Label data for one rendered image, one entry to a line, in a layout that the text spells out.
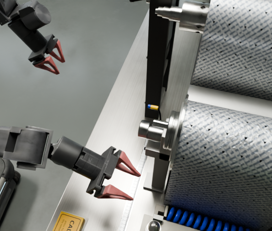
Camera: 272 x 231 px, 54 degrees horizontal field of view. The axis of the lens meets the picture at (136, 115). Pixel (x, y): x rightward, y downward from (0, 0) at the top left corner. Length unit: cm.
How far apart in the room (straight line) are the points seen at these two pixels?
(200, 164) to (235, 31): 26
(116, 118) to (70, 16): 232
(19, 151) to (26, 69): 208
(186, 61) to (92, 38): 175
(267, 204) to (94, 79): 198
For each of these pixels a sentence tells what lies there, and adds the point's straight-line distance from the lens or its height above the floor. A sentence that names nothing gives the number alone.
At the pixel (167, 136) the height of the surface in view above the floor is 127.
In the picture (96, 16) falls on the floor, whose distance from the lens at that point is 312.
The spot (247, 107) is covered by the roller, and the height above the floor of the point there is 123.
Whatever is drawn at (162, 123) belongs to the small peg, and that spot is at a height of 128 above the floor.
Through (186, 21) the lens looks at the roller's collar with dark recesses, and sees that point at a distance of 61.
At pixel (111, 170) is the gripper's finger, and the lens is 58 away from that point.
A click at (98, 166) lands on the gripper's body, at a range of 58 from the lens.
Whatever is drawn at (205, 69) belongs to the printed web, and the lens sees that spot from 63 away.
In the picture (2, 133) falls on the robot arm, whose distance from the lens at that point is 60.
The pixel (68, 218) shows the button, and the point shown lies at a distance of 80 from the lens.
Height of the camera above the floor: 167
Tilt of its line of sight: 53 degrees down
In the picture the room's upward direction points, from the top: straight up
